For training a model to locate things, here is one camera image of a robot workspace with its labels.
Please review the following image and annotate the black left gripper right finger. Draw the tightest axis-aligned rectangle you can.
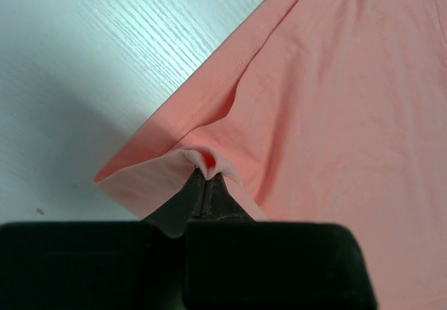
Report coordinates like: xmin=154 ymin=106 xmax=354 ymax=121
xmin=182 ymin=172 xmax=379 ymax=309

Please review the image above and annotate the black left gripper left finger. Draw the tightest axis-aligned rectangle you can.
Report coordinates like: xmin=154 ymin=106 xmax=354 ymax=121
xmin=1 ymin=170 xmax=205 ymax=309

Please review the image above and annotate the pink t shirt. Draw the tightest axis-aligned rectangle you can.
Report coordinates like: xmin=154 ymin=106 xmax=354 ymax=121
xmin=94 ymin=0 xmax=446 ymax=309

